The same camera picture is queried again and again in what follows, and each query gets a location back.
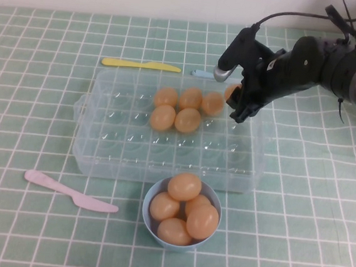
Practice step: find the green checked tablecloth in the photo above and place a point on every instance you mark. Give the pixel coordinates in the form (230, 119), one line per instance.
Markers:
(25, 109)

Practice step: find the clear plastic egg box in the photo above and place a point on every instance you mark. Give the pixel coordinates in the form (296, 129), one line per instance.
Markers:
(116, 146)

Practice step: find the yellow plastic knife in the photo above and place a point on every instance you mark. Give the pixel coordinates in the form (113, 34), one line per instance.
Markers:
(134, 64)

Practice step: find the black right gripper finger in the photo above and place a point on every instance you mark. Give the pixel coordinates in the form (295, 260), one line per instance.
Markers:
(236, 99)
(244, 112)

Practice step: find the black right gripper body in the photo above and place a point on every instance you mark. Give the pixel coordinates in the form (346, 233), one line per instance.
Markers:
(268, 79)

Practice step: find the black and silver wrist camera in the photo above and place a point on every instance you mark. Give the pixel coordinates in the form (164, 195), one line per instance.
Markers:
(236, 50)

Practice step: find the beige egg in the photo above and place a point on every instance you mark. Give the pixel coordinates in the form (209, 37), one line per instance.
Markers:
(187, 120)
(175, 231)
(184, 187)
(163, 117)
(166, 97)
(230, 92)
(203, 221)
(213, 103)
(191, 98)
(197, 201)
(164, 205)

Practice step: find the light blue plastic fork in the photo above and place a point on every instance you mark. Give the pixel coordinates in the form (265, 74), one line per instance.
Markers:
(202, 75)

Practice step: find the pink plastic knife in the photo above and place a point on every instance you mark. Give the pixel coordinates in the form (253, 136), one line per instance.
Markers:
(65, 190)

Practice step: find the light blue bowl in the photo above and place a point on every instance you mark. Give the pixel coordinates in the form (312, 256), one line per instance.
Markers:
(179, 248)

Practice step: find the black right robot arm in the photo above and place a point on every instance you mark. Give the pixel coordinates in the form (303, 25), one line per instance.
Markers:
(329, 66)

